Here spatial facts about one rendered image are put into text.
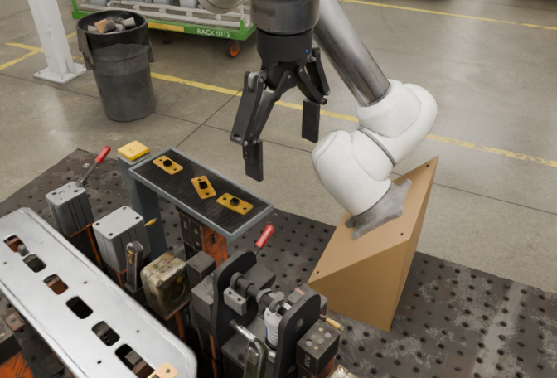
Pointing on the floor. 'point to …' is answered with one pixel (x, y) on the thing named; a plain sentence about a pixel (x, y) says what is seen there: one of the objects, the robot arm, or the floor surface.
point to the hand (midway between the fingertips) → (283, 152)
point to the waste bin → (118, 61)
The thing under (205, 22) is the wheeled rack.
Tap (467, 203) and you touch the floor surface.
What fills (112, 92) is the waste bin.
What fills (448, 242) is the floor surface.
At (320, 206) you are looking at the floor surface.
